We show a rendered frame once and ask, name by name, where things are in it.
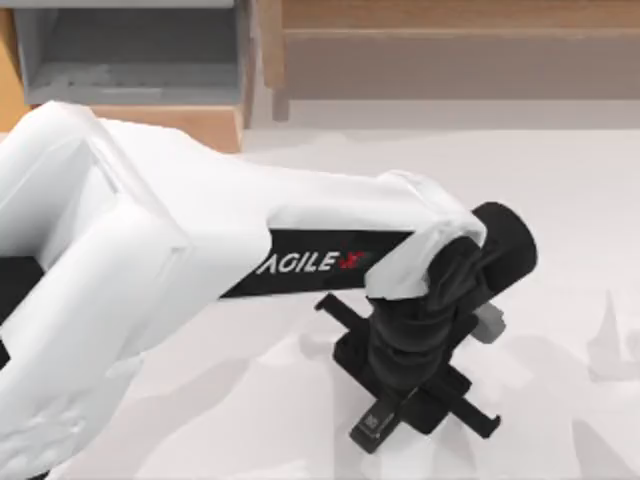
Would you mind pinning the grey pierced drawer inside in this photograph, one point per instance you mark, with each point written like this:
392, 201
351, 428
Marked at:
135, 55

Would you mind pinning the wooden open shelf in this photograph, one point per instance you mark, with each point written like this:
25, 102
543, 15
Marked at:
450, 50

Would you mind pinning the pale grey rounded box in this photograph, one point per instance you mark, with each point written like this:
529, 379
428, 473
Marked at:
490, 325

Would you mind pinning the wooden cupboard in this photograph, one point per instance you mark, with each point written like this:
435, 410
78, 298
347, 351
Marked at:
10, 75

